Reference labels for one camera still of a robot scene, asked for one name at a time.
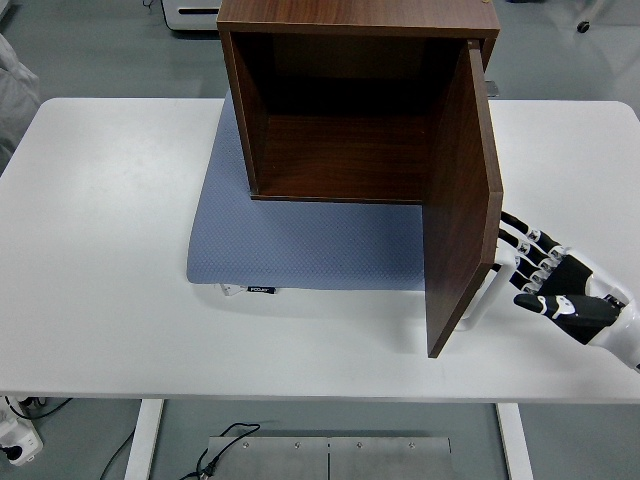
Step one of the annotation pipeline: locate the brown wooden cabinet door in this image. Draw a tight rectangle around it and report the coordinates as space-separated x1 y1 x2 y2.
422 39 505 359

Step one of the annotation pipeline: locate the black floor cable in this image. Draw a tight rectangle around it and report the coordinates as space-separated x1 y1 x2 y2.
97 423 261 480

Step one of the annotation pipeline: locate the white table leg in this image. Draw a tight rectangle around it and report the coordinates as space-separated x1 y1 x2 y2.
495 402 535 480
123 399 165 480

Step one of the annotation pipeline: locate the black power strip cable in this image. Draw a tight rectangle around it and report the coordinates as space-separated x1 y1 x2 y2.
4 396 74 421

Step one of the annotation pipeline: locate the person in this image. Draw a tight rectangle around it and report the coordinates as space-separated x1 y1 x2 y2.
0 33 41 171

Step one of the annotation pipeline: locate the white power strip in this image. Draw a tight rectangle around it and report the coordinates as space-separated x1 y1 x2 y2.
0 394 45 467

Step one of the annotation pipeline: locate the brown wooden cabinet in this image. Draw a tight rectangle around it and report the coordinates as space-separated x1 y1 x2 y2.
216 0 501 205

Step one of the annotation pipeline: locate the blue-grey dotted mat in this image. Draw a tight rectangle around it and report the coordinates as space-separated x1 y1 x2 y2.
186 92 426 292

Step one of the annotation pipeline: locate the white machine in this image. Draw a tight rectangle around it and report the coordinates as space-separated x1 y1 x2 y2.
160 0 224 35

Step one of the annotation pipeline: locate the grey metal plate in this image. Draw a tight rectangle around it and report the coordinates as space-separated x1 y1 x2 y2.
207 435 330 480
328 436 452 480

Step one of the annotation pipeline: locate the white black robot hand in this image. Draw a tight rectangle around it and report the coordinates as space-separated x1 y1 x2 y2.
497 210 640 372

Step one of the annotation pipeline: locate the white door handle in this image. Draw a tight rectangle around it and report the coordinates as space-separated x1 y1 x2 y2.
458 248 516 333

